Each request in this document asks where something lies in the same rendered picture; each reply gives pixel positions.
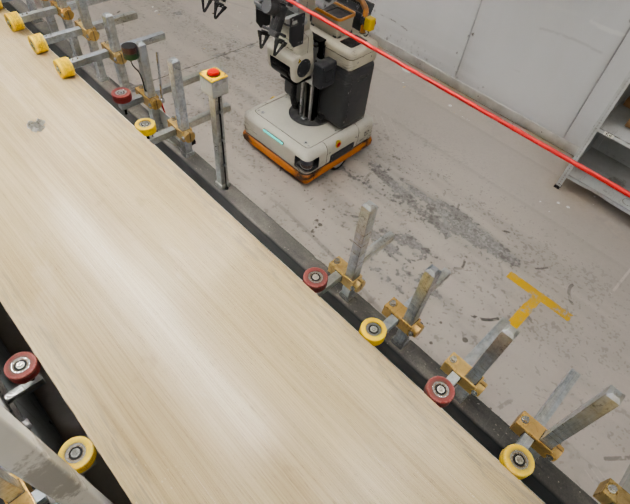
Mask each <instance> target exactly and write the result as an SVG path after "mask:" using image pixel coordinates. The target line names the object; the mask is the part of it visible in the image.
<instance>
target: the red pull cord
mask: <svg viewBox="0 0 630 504"><path fill-rule="evenodd" d="M286 1H288V2H290V3H291V4H293V5H295V6H296V7H298V8H300V9H302V10H303V11H305V12H307V13H309V14H310V15H312V16H314V17H316V18H317V19H319V20H321V21H323V22H324V23H326V24H328V25H330V26H331V27H333V28H335V29H337V30H338V31H340V32H342V33H343V34H345V35H347V36H349V37H350V38H352V39H354V40H356V41H357V42H359V43H361V44H363V45H364V46H366V47H368V48H370V49H371V50H373V51H375V52H377V53H378V54H380V55H382V56H384V57H385V58H387V59H389V60H390V61H392V62H394V63H396V64H397V65H399V66H401V67H403V68H404V69H406V70H408V71H410V72H411V73H413V74H415V75H417V76H418V77H420V78H422V79H424V80H425V81H427V82H429V83H431V84H432V85H434V86H436V87H437V88H439V89H441V90H443V91H444V92H446V93H448V94H450V95H451V96H453V97H455V98H457V99H458V100H460V101H462V102H464V103H465V104H467V105H469V106H471V107H472V108H474V109H476V110H478V111H479V112H481V113H483V114H484V115H486V116H488V117H490V118H491V119H493V120H495V121H497V122H498V123H500V124H502V125H504V126H505V127H507V128H509V129H511V130H512V131H514V132H516V133H518V134H519V135H521V136H523V137H525V138H526V139H528V140H530V141H531V142H533V143H535V144H537V145H538V146H540V147H542V148H544V149H545V150H547V151H549V152H551V153H552V154H554V155H556V156H558V157H559V158H561V159H563V160H565V161H566V162H568V163H570V164H572V165H573V166H575V167H577V168H578V169H580V170H582V171H584V172H585V173H587V174H589V175H591V176H592V177H594V178H596V179H598V180H599V181H601V182H603V183H605V184H606V185H608V186H610V187H612V188H613V189H615V190H617V191H619V192H620V193H622V194H624V195H625V196H627V197H629V198H630V191H628V190H626V189H624V188H622V187H621V186H619V185H617V184H615V183H614V182H612V181H610V180H608V179H607V178H605V177H603V176H601V175H600V174H598V173H596V172H594V171H593V170H591V169H589V168H587V167H586V166H584V165H582V164H580V163H579V162H577V161H575V160H573V159H571V158H570V157H568V156H566V155H564V154H563V153H561V152H559V151H557V150H556V149H554V148H552V147H550V146H549V145H547V144H545V143H543V142H542V141H540V140H538V139H536V138H535V137H533V136H531V135H529V134H528V133H526V132H524V131H522V130H521V129H519V128H517V127H515V126H513V125H512V124H510V123H508V122H506V121H505V120H503V119H501V118H499V117H498V116H496V115H494V114H492V113H491V112H489V111H487V110H485V109H484V108H482V107H480V106H478V105H477V104H475V103H473V102H471V101H470V100H468V99H466V98H464V97H463V96H461V95H459V94H457V93H455V92H454V91H452V90H450V89H448V88H447V87H445V86H443V85H441V84H440V83H438V82H436V81H434V80H433V79H431V78H429V77H427V76H426V75H424V74H422V73H420V72H419V71H417V70H415V69H413V68H412V67H410V66H408V65H406V64H404V63H403V62H401V61H399V60H397V59H396V58H394V57H392V56H390V55H389V54H387V53H385V52H383V51H382V50H380V49H378V48H376V47H375V46H373V45H371V44H369V43H368V42H366V41H364V40H362V39H361V38H359V37H357V36H355V35H354V34H352V33H350V32H348V31H346V30H345V29H343V28H341V27H339V26H338V25H336V24H334V23H332V22H331V21H329V20H327V19H325V18H324V17H322V16H320V15H318V14H317V13H315V12H313V11H311V10H310V9H308V8H306V7H304V6H303V5H301V4H299V3H297V2H295V1H294V0H286Z"/></svg>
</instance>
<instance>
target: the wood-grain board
mask: <svg viewBox="0 0 630 504"><path fill-rule="evenodd" d="M5 13H9V11H8V10H6V9H5V8H4V7H3V9H0V302H1V304H2V305H3V307H4V308H5V310H6V311H7V313H8V314H9V316H10V317H11V319H12V320H13V322H14V323H15V325H16V326H17V328H18V330H19V331H20V333H21V334H22V336H23V337H24V339H25V340H26V342H27V343H28V345H29V346H30V348H31V349H32V351H33V352H34V354H35V356H36V357H37V359H38V360H39V362H40V363H41V365H42V366H43V368H44V369H45V371H46V372H47V374H48V375H49V377H50V378H51V380H52V381H53V383H54V385H55V386H56V388H57V389H58V391H59V392H60V394H61V395H62V397H63V398H64V400H65V401H66V403H67V404H68V406H69V407H70V409H71V411H72V412H73V414H74V415H75V417H76V418H77V420H78V421H79V423H80V424H81V426H82V427H83V429H84V430H85V432H86V433H87V435H88V436H89V438H90V440H91V441H92V443H93V444H94V446H95V447H96V449H97V450H98V452H99V453H100V455H101V456H102V458H103V459H104V461H105V462H106V464H107V466H108V467H109V469H110V470H111V472H112V473H113V475H114V476H115V478H116V479H117V481H118V482H119V484H120V485H121V487H122V488H123V490H124V492H125V493H126V495H127V496H128V498H129V499H130V501H131V502H132V504H545V503H544V502H542V501H541V500H540V499H539V498H538V497H537V496H536V495H535V494H534V493H533V492H532V491H530V490H529V489H528V488H527V487H526V486H525V485H524V484H523V483H522V482H521V481H520V480H519V479H517V478H516V477H515V476H514V475H513V474H512V473H511V472H510V471H509V470H508V469H507V468H505V467H504V466H503V465H502V464H501V463H500V462H499V461H498V460H497V459H496V458H495V457H493V456H492V455H491V454H490V453H489V452H488V451H487V450H486V449H485V448H484V447H483V446H481V445H480V444H479V443H478V442H477V441H476V440H475V439H474V438H473V437H472V436H471V435H469V434H468V433H467V432H466V431H465V430H464V429H463V428H462V427H461V426H460V425H459V424H457V423H456V422H455V421H454V420H453V419H452V418H451V417H450V416H449V415H448V414H447V413H446V412H444V411H443V410H442V409H441V408H440V407H439V406H438V405H437V404H436V403H435V402H434V401H432V400H431V399H430V398H429V397H428V396H427V395H426V394H425V393H424V392H423V391H422V390H420V389H419V388H418V387H417V386H416V385H415V384H414V383H413V382H412V381H411V380H410V379H408V378H407V377H406V376H405V375H404V374H403V373H402V372H401V371H400V370H399V369H398V368H396V367H395V366H394V365H393V364H392V363H391V362H390V361H389V360H388V359H387V358H386V357H384V356H383V355H382V354H381V353H380V352H379V351H378V350H377V349H376V348H375V347H374V346H373V345H371V344H370V343H369V342H368V341H367V340H366V339H365V338H364V337H363V336H362V335H361V334H359V333H358V332H357V331H356V330H355V329H354V328H353V327H352V326H351V325H350V324H349V323H347V322H346V321H345V320H344V319H343V318H342V317H341V316H340V315H339V314H338V313H337V312H335V311H334V310H333V309H332V308H331V307H330V306H329V305H328V304H327V303H326V302H325V301H323V300H322V299H321V298H320V297H319V296H318V295H317V294H316V293H315V292H314V291H313V290H311V289H310V288H309V287H308V286H307V285H306V284H305V283H304V282H303V281H302V280H301V279H300V278H298V277H297V276H296V275H295V274H294V273H293V272H292V271H291V270H290V269H289V268H288V267H286V266H285V265H284V264H283V263H282V262H281V261H280V260H279V259H278V258H277V257H276V256H274V255H273V254H272V253H271V252H270V251H269V250H268V249H267V248H266V247H265V246H264V245H262V244H261V243H260V242H259V241H258V240H257V239H256V238H255V237H254V236H253V235H252V234H250V233H249V232H248V231H247V230H246V229H245V228H244V227H243V226H242V225H241V224H240V223H238V222H237V221H236V220H235V219H234V218H233V217H232V216H231V215H230V214H229V213H228V212H227V211H225V210H224V209H223V208H222V207H221V206H220V205H219V204H218V203H217V202H216V201H215V200H213V199H212V198H211V197H210V196H209V195H208V194H207V193H206V192H205V191H204V190H203V189H201V188H200V187H199V186H198V185H197V184H196V183H195V182H194V181H193V180H192V179H191V178H189V177H188V176H187V175H186V174H185V173H184V172H183V171H182V170H181V169H180V168H179V167H177V166H176V165H175V164H174V163H173V162H172V161H171V160H170V159H169V158H168V157H167V156H165V155H164V154H163V153H162V152H161V151H160V150H159V149H158V148H157V147H156V146H155V145H154V144H152V143H151V142H150V141H149V140H148V139H147V138H146V137H145V136H144V135H143V134H142V133H140V132H139V131H138V130H137V129H136V128H135V127H134V126H133V125H132V124H131V123H130V122H128V121H127V120H126V119H125V118H124V117H123V116H122V115H121V114H120V113H119V112H118V111H116V110H115V109H114V108H113V107H112V106H111V105H110V104H109V103H108V102H107V101H106V100H104V99H103V98H102V97H101V96H100V95H99V94H98V93H97V92H96V91H95V90H94V89H92V88H91V87H90V86H89V85H88V84H87V83H86V82H85V81H84V80H83V79H82V78H81V77H79V76H78V75H77V74H76V73H75V75H73V76H70V77H67V78H64V79H62V78H61V77H60V76H59V74H58V73H57V71H56V69H55V67H54V64H53V60H55V59H58V58H59V57H58V56H57V55H55V54H54V53H53V52H52V51H51V50H50V49H49V51H47V52H43V53H40V54H36V53H35V52H34V51H33V49H32V48H31V46H30V44H29V42H28V38H27V36H28V35H32V34H33V33H31V32H30V31H29V30H28V29H27V28H26V27H25V29H23V30H19V31H15V32H13V31H12V30H11V29H10V28H9V26H8V24H7V22H6V20H5V18H4V14H5ZM37 118H39V119H41V120H45V124H44V126H45V128H44V129H43V130H42V131H41V132H39V131H37V133H35V132H33V131H31V129H27V123H28V121H33V122H35V121H36V120H37Z"/></svg>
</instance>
